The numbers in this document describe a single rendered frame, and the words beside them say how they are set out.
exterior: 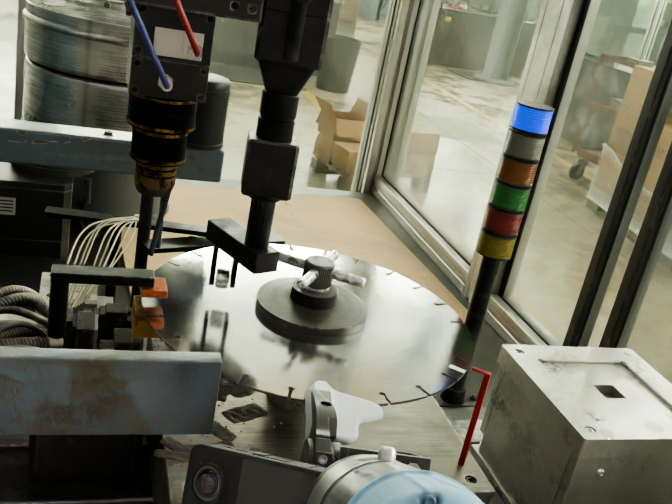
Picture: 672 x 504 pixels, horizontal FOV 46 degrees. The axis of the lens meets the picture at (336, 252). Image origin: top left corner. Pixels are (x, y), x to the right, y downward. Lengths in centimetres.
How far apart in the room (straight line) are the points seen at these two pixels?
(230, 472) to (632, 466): 47
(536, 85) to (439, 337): 61
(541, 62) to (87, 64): 71
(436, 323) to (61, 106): 77
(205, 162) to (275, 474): 49
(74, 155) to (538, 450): 59
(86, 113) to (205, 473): 90
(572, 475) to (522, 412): 10
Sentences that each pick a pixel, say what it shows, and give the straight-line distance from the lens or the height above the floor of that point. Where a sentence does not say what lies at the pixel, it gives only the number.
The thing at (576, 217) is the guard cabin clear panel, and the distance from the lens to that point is 120.
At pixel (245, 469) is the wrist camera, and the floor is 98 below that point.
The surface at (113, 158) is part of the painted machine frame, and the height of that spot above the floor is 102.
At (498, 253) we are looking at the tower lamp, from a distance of 98.
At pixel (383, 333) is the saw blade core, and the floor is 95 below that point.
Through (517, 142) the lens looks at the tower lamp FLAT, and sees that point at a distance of 95.
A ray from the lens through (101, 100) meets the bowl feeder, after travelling 133.
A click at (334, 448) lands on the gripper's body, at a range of 55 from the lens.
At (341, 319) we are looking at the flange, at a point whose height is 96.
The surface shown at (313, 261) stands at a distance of 76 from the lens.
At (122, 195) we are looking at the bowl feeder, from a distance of 142.
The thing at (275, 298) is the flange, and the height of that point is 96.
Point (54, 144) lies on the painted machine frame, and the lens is 91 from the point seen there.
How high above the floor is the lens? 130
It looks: 21 degrees down
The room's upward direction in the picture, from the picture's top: 12 degrees clockwise
